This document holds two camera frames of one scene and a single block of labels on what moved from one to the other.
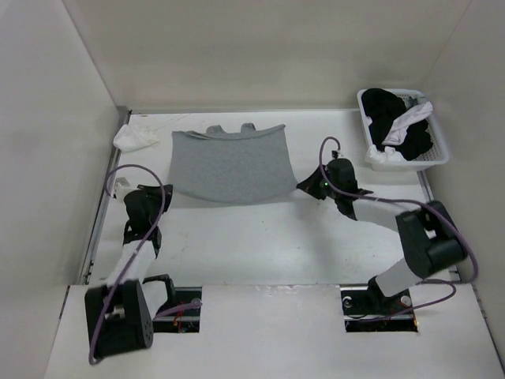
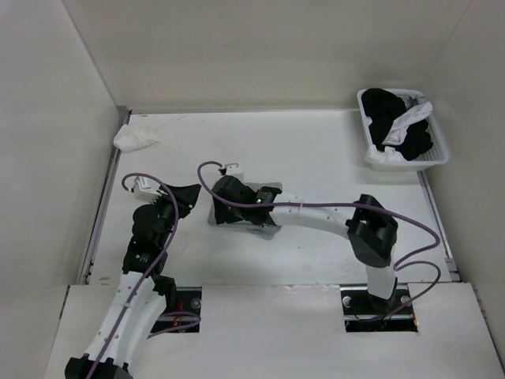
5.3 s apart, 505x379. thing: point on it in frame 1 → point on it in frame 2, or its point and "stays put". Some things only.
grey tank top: (222, 167) → (267, 230)
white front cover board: (282, 332) stays put
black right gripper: (309, 185) → (222, 212)
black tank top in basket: (383, 106) stays put
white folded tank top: (129, 138) stays put
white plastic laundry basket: (437, 155) stays put
